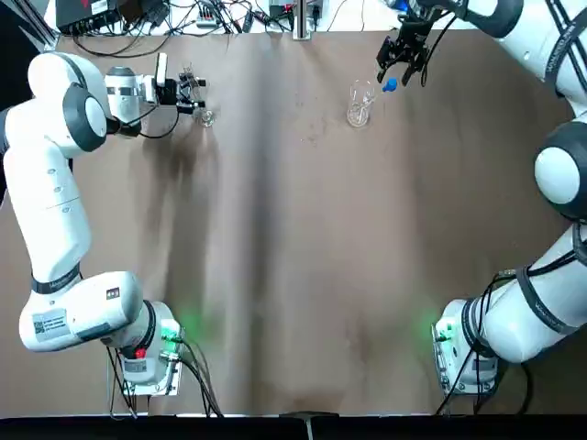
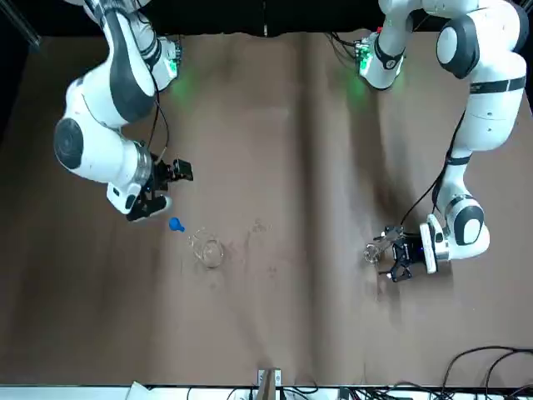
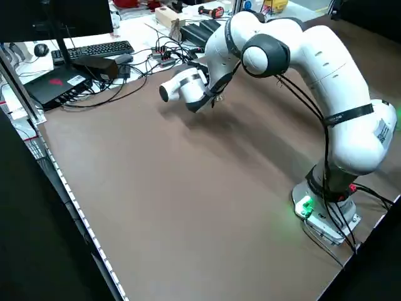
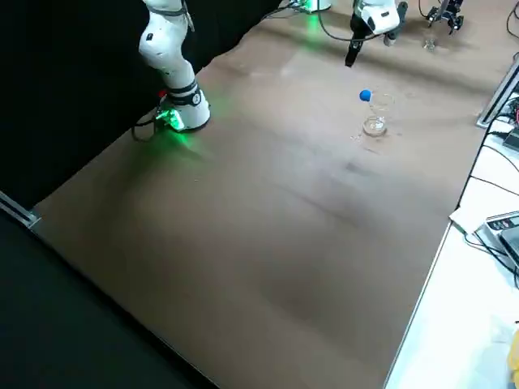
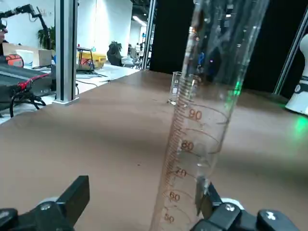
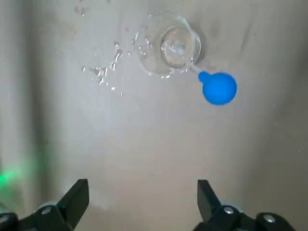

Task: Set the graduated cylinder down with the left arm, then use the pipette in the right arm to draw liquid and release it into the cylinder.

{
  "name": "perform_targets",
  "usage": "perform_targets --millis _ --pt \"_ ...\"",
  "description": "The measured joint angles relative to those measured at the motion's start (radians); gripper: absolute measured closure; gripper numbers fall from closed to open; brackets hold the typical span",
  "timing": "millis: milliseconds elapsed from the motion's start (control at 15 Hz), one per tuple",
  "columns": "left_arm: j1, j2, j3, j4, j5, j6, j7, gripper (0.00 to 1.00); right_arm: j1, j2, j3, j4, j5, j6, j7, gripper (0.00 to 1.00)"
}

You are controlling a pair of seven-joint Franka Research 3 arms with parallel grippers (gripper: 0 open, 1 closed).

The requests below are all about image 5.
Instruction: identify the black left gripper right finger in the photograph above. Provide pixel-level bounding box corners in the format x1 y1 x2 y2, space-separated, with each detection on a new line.
190 178 299 231

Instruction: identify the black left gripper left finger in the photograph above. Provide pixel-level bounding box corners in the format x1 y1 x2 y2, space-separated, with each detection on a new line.
0 175 90 231

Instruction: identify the clear glass beaker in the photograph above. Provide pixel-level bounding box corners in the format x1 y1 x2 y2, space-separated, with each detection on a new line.
167 71 193 107

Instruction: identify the yellow crate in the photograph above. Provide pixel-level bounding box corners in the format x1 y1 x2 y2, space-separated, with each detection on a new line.
77 51 107 71

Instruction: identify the brown cardboard box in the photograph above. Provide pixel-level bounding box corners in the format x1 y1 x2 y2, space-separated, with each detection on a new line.
2 43 53 68

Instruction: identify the white bucket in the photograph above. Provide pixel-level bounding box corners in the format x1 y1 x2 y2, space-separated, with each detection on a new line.
15 49 34 68

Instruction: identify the black chair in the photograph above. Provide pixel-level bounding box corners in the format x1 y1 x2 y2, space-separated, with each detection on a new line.
106 41 124 67

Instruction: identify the green potted plant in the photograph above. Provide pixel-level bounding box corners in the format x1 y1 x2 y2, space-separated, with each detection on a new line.
37 26 56 51

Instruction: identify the person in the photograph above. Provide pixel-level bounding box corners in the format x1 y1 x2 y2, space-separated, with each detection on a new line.
0 20 10 57

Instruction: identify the red and black cable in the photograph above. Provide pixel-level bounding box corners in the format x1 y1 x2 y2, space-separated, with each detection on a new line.
9 73 50 117

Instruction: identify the aluminium frame post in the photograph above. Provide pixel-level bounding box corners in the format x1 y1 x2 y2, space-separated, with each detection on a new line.
273 23 308 95
141 0 157 71
52 0 80 105

